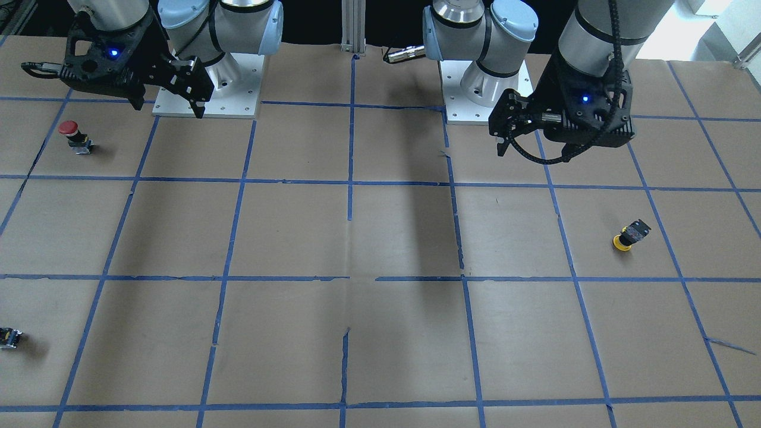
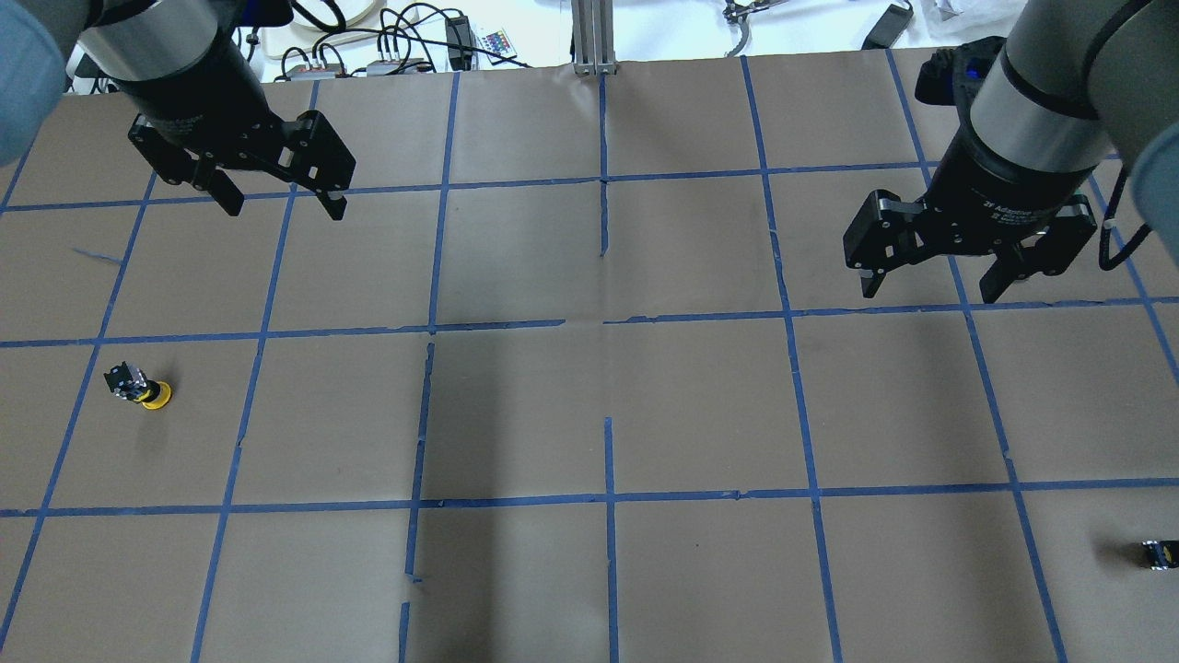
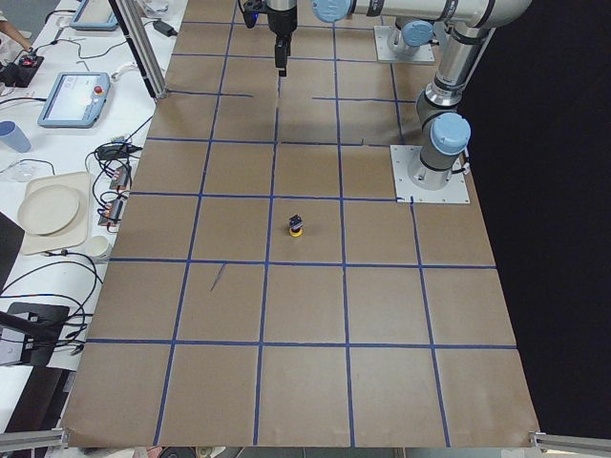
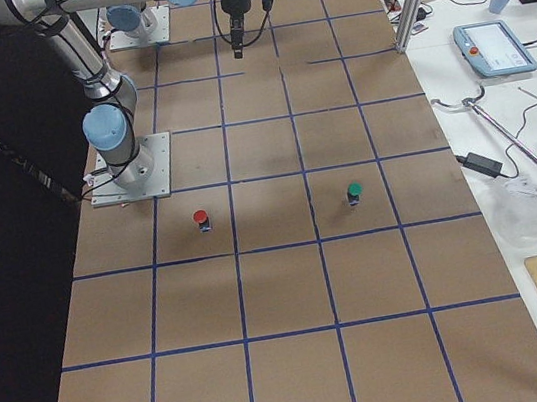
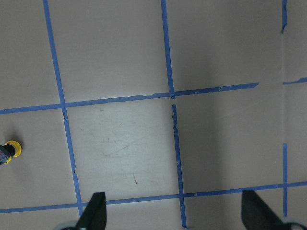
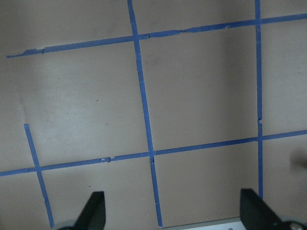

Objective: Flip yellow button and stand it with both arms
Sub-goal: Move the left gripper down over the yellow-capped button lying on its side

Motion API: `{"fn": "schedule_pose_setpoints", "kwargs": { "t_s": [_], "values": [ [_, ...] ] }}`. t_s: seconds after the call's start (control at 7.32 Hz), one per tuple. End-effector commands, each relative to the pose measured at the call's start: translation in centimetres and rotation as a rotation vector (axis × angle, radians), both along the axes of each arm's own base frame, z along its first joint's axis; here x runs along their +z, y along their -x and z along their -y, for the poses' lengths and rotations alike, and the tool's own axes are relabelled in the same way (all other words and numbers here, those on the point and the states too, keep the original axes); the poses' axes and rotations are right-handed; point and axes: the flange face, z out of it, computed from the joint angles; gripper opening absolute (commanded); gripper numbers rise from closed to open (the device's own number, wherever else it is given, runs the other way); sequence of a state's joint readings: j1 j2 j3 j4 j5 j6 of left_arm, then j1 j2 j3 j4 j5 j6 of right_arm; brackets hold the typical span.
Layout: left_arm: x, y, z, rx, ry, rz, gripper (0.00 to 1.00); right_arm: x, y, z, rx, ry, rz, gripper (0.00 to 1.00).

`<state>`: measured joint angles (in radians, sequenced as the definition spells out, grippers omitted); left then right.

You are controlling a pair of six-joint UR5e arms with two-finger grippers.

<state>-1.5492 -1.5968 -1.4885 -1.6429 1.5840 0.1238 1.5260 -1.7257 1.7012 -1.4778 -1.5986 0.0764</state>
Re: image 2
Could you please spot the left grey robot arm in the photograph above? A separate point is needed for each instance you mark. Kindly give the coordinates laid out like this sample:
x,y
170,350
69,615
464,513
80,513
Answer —
x,y
132,40

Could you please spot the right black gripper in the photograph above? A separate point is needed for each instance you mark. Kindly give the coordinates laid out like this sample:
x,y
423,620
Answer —
x,y
1004,187

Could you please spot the black power adapter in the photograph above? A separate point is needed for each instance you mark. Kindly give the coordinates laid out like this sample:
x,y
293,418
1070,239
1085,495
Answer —
x,y
889,26

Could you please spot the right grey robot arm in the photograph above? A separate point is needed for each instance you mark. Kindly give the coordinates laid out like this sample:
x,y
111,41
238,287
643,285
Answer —
x,y
1038,110

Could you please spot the yellow push button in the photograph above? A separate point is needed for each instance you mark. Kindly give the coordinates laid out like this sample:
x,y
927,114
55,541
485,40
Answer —
x,y
130,383

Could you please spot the remote control with coloured keys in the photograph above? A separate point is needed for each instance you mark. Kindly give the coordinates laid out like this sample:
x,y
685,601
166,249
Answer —
x,y
497,44

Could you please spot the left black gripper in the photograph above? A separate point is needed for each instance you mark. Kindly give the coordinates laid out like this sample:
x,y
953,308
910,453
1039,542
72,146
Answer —
x,y
198,106

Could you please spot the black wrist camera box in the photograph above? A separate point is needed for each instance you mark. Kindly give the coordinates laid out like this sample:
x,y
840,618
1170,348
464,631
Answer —
x,y
952,78

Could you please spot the aluminium frame post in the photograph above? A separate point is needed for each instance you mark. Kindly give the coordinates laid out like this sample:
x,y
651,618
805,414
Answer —
x,y
593,52

